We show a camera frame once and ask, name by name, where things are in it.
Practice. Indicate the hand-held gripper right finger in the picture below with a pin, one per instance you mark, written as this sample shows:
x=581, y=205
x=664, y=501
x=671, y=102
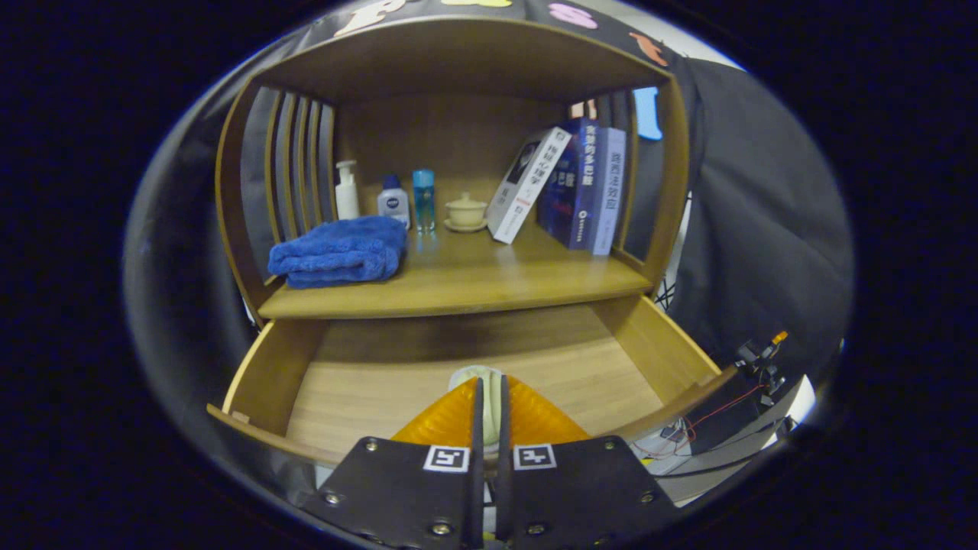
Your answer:
x=581, y=489

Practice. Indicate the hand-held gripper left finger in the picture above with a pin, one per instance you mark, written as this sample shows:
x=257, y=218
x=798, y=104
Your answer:
x=405, y=489

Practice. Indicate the wooden drawer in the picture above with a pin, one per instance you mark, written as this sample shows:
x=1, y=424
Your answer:
x=367, y=397

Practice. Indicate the wooden countertop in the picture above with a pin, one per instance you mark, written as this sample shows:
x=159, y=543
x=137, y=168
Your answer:
x=474, y=275

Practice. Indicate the black light stand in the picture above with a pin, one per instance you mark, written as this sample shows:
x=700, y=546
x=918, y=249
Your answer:
x=666, y=289

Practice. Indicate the black clamp with orange tip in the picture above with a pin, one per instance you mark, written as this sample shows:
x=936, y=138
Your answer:
x=760, y=357

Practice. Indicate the folded blue towel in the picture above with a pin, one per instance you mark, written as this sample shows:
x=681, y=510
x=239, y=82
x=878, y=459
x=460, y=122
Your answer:
x=340, y=252

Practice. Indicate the beige lidded teacup with saucer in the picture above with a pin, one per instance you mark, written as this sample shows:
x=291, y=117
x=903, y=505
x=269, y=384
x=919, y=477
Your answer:
x=466, y=212

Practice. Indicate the white bottle with blue cap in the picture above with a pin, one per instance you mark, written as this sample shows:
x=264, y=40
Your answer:
x=393, y=205

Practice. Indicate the clear blue bottle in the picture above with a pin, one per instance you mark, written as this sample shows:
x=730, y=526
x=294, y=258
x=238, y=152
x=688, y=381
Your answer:
x=424, y=200

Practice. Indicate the dark blue book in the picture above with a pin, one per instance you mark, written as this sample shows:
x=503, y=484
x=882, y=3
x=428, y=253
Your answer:
x=577, y=191

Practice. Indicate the light blue book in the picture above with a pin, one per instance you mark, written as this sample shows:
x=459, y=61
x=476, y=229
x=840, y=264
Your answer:
x=610, y=191

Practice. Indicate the white pump bottle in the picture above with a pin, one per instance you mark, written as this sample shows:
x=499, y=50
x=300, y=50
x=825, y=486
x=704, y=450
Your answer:
x=348, y=195

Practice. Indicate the white book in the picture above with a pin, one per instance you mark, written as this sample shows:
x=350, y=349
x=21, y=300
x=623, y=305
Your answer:
x=527, y=187

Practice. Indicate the black backdrop cloth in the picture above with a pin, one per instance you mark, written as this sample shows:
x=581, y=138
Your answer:
x=764, y=229

